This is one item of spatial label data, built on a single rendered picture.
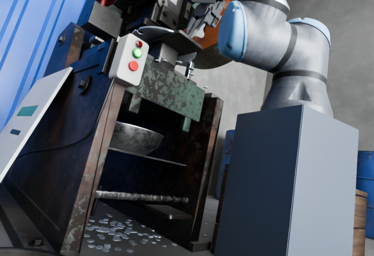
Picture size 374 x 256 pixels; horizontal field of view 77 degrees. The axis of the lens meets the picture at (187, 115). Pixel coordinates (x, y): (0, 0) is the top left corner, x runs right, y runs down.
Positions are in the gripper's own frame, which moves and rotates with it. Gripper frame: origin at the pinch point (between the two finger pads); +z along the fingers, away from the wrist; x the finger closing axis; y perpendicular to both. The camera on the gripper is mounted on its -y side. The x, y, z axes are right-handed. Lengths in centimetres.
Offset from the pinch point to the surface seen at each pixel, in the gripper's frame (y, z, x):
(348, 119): 331, -60, 23
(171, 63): 2.7, 12.0, 4.9
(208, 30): 38, -19, 37
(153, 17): -5.3, -1.9, 22.1
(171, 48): 0.9, 6.7, 7.4
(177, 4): 5.7, -15.5, 28.1
